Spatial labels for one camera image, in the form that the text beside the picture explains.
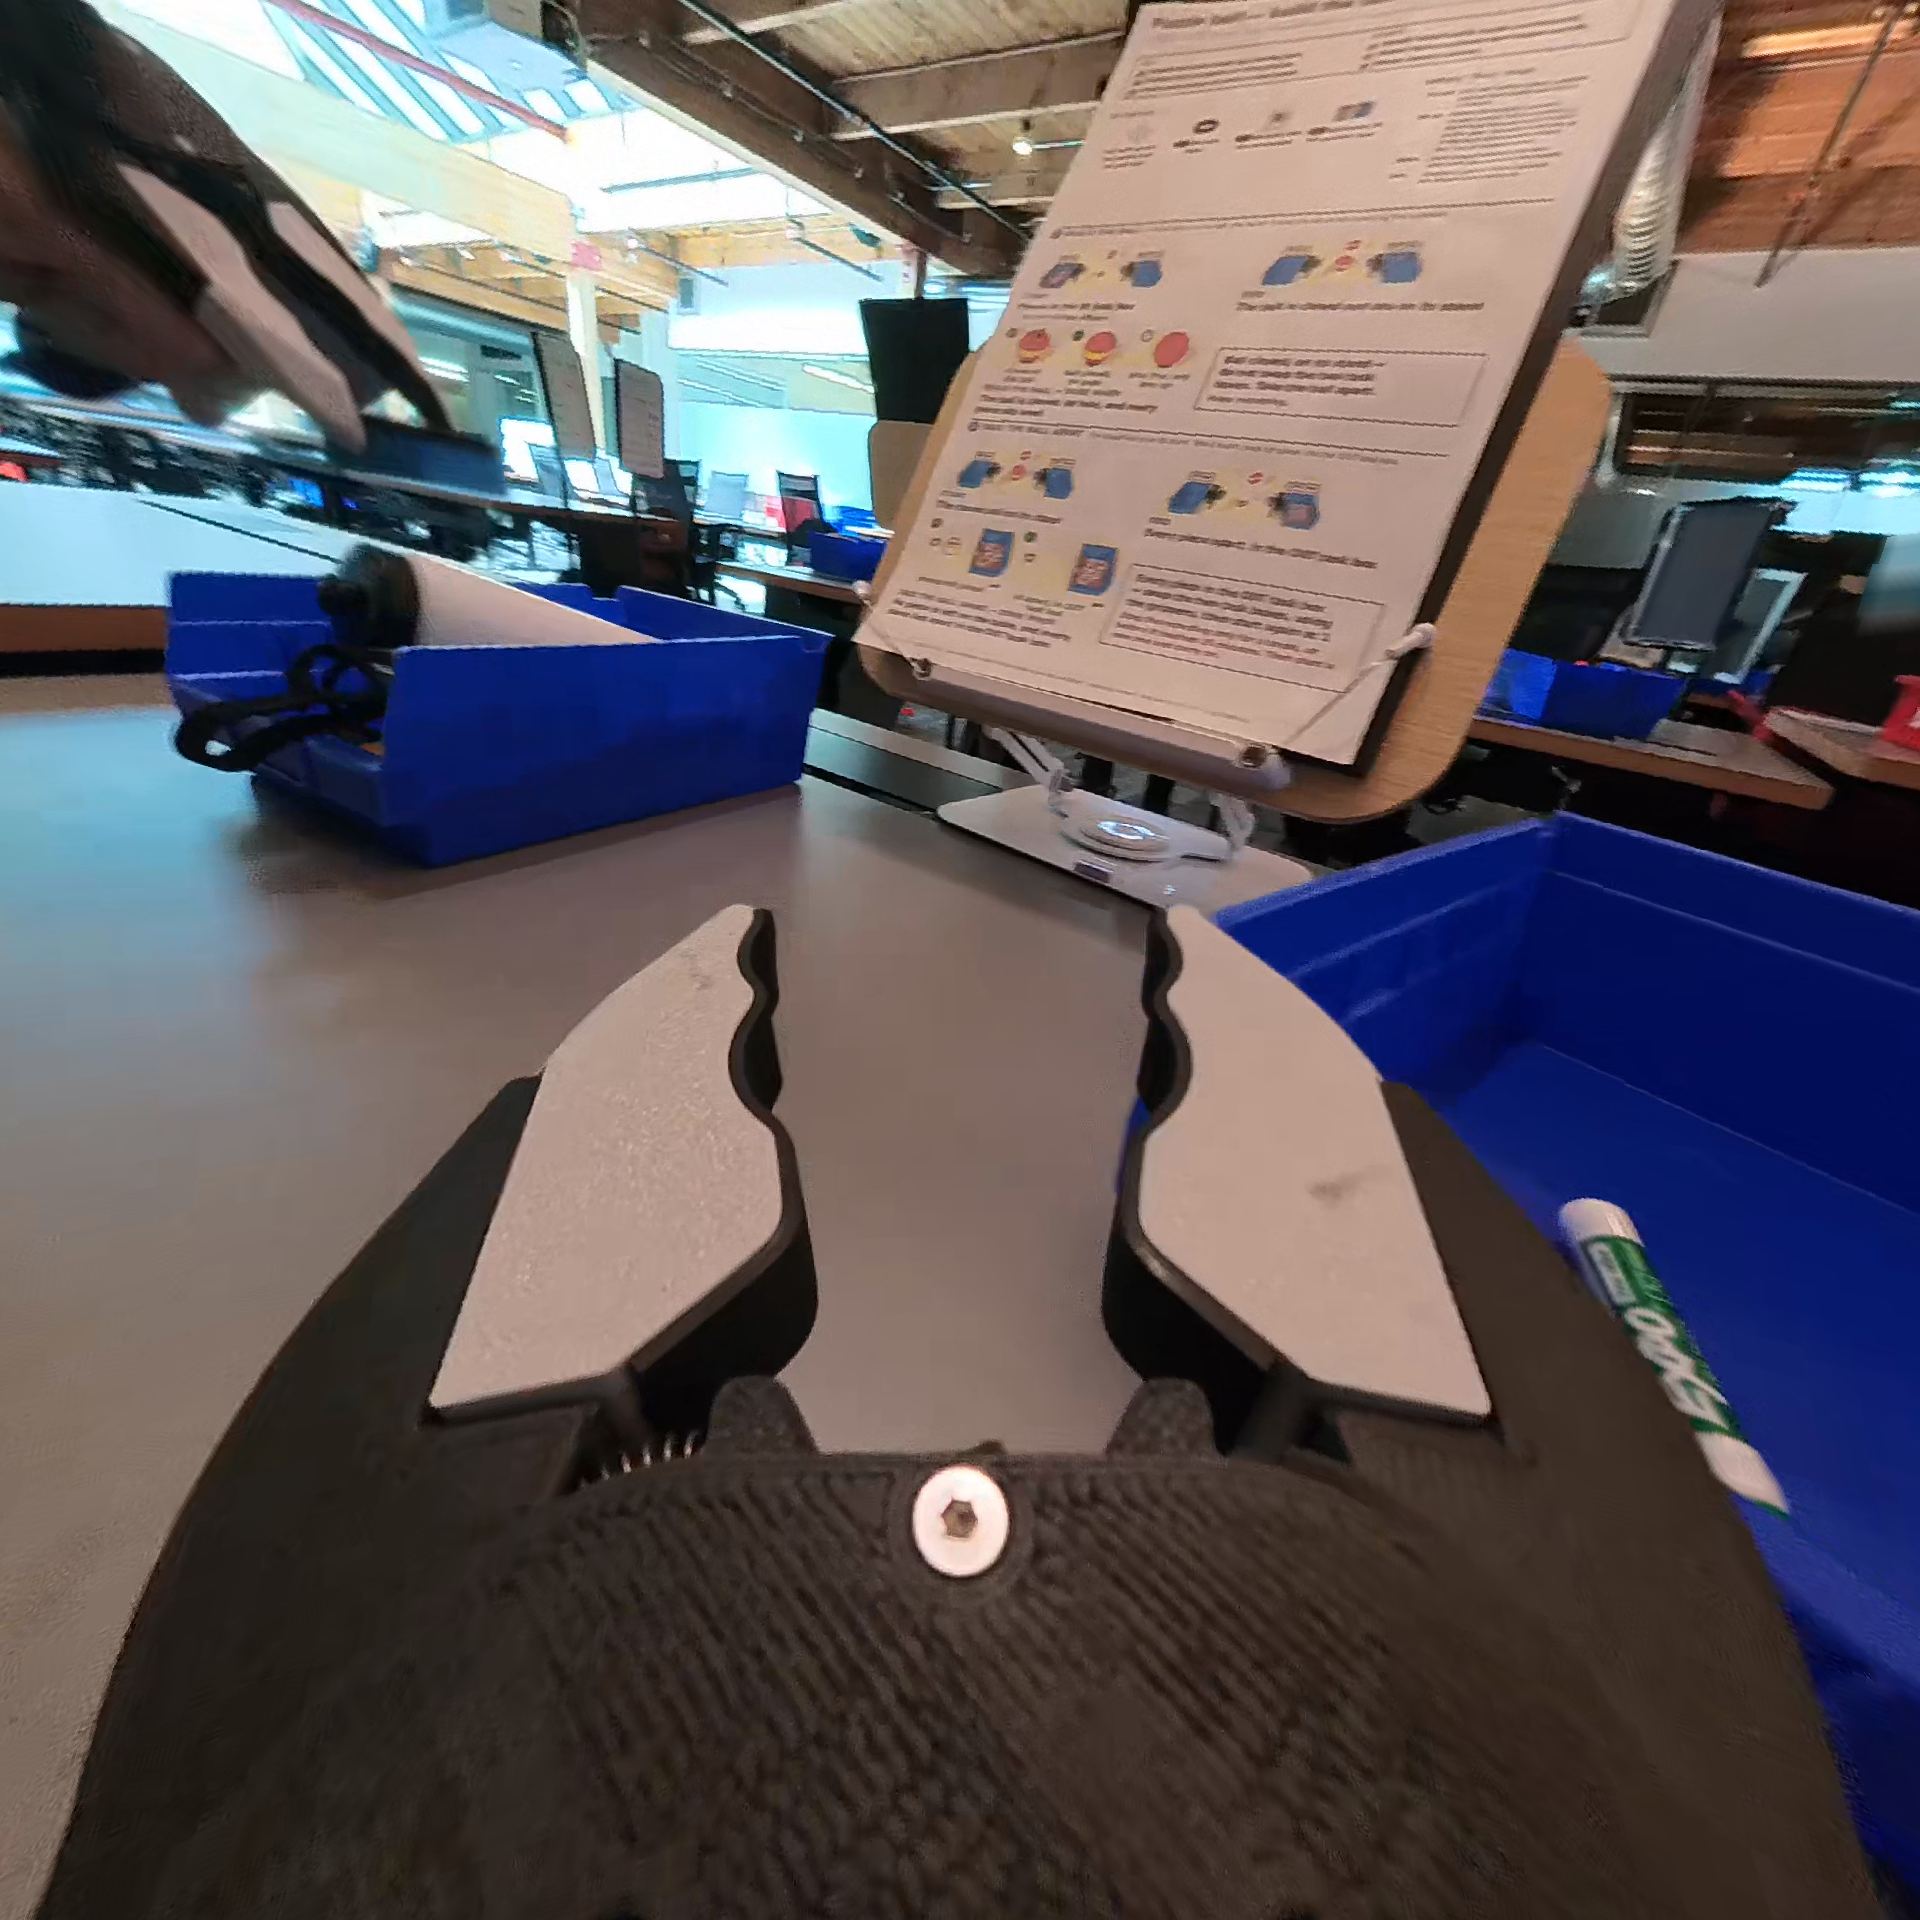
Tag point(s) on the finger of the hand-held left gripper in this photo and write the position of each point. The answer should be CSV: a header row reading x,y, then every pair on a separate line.
x,y
338,283
240,283

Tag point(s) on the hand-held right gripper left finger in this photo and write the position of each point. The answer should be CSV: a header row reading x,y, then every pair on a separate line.
x,y
629,1201

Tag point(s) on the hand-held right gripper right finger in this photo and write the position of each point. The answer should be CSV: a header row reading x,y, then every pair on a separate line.
x,y
1290,1201

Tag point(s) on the green dry-erase marker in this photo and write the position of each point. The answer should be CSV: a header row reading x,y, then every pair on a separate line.
x,y
1664,1349

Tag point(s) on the blue plastic bin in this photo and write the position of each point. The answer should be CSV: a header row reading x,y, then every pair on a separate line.
x,y
600,734
1723,1049

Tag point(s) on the dark upright screen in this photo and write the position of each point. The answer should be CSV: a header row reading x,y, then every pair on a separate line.
x,y
640,416
568,398

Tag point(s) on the white paper roll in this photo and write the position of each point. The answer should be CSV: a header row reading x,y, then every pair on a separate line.
x,y
511,609

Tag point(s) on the black panel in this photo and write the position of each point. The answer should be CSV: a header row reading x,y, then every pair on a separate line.
x,y
914,360

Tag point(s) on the tan board on stand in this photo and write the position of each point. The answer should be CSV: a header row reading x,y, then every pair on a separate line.
x,y
901,464

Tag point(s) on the dark tablet on stand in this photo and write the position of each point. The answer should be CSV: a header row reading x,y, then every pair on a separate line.
x,y
1703,579

